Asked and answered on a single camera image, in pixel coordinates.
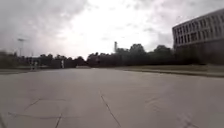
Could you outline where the tall slender tower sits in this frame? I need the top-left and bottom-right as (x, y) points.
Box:
(113, 41), (118, 54)

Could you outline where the row of dark trees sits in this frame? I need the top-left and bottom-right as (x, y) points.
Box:
(0, 43), (224, 70)

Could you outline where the grey concrete slab pavement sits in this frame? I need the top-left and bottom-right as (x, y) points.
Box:
(0, 67), (224, 128)

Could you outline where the grass strip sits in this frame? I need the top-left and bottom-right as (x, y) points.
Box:
(116, 64), (224, 78)

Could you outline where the tall light pole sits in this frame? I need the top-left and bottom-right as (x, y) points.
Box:
(17, 37), (26, 58)

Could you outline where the grey multi-storey building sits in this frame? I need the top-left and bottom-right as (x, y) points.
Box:
(171, 8), (224, 54)

